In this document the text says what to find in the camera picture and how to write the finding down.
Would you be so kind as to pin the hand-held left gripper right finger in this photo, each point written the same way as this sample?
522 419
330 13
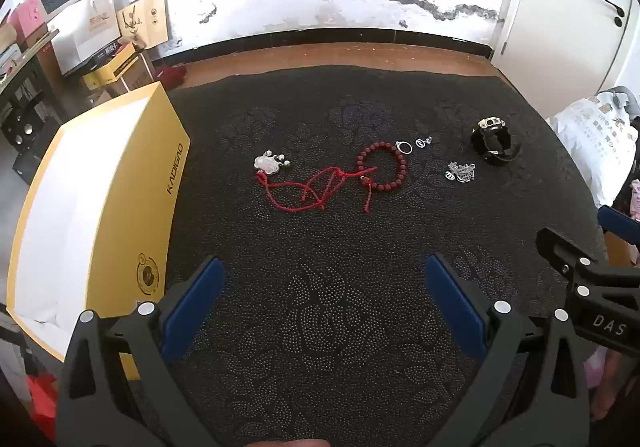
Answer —
452 299

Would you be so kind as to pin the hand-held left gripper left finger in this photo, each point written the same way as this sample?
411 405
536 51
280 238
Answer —
195 302

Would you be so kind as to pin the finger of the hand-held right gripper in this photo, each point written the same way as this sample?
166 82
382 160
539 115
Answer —
620 224
562 249

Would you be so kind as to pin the black wrist watch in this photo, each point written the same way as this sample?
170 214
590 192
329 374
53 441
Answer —
492 142

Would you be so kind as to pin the yellow box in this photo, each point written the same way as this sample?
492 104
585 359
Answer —
150 167

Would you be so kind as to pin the pink plastic bag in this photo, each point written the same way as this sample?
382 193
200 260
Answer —
635 199

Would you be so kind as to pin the white printed sack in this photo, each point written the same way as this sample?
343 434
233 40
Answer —
590 142

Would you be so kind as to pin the black dotted mat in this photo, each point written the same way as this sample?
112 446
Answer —
325 252

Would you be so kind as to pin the red bag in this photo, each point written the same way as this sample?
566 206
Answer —
42 402

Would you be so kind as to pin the red cloth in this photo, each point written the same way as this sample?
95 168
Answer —
170 76

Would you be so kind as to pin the white door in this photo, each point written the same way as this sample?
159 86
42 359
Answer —
560 2

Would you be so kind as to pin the brown cardboard box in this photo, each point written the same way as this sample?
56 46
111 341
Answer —
137 74

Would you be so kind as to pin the black speaker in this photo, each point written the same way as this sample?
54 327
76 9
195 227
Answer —
17 127

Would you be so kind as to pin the yellow and black carton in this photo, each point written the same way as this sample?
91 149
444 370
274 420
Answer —
107 67

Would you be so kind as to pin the white shopping bag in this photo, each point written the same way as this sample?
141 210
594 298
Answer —
85 34

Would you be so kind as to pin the pink box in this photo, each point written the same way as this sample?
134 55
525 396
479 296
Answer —
29 17

